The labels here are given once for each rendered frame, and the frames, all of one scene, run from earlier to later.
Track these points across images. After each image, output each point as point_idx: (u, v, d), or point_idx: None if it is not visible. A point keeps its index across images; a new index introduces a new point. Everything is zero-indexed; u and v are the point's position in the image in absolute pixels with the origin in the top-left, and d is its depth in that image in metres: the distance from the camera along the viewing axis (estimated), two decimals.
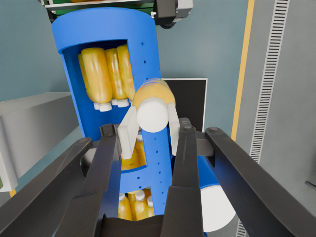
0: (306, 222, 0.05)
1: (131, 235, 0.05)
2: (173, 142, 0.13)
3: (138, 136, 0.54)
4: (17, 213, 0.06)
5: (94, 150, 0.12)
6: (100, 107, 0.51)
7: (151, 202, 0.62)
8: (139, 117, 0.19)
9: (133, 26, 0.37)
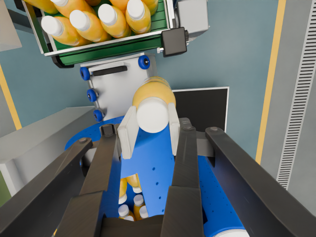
0: (306, 222, 0.05)
1: (131, 235, 0.05)
2: (173, 142, 0.13)
3: None
4: (17, 213, 0.06)
5: (94, 150, 0.12)
6: None
7: None
8: None
9: (143, 159, 0.35)
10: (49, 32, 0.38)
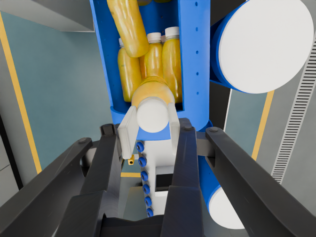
0: (306, 222, 0.05)
1: (131, 235, 0.05)
2: (173, 142, 0.13)
3: None
4: (17, 213, 0.06)
5: (94, 150, 0.12)
6: None
7: (170, 28, 0.38)
8: None
9: None
10: None
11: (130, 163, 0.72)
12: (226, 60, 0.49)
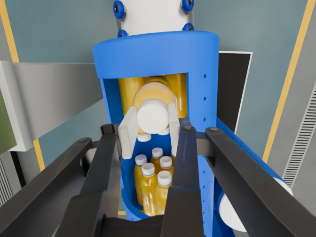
0: (306, 222, 0.05)
1: (131, 235, 0.05)
2: (173, 142, 0.13)
3: None
4: (17, 213, 0.06)
5: (94, 150, 0.12)
6: (138, 136, 0.44)
7: None
8: None
9: (197, 55, 0.27)
10: (148, 131, 0.19)
11: None
12: (225, 213, 0.62)
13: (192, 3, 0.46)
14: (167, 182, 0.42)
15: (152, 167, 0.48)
